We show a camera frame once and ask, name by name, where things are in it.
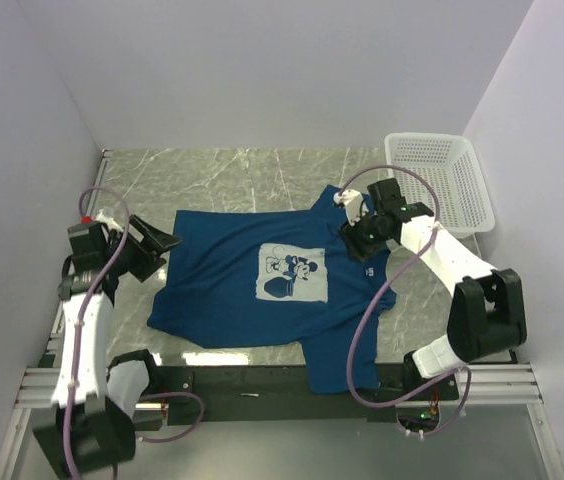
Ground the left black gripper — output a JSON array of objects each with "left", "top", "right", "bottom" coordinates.
[{"left": 103, "top": 214, "right": 181, "bottom": 281}]

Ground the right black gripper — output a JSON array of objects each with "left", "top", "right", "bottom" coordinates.
[{"left": 337, "top": 206, "right": 391, "bottom": 264}]

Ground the blue t-shirt with print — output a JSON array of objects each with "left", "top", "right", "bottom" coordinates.
[{"left": 147, "top": 185, "right": 390, "bottom": 394}]

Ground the white perforated plastic basket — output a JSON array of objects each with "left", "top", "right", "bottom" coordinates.
[{"left": 385, "top": 132, "right": 495, "bottom": 238}]

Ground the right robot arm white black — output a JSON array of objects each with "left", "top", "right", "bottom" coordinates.
[{"left": 333, "top": 178, "right": 528, "bottom": 399}]

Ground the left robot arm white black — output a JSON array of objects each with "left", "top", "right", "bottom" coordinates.
[{"left": 33, "top": 215, "right": 180, "bottom": 479}]

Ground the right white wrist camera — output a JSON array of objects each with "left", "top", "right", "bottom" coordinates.
[{"left": 333, "top": 189, "right": 369, "bottom": 226}]

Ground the aluminium frame rail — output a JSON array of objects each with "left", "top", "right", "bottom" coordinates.
[{"left": 0, "top": 148, "right": 564, "bottom": 480}]

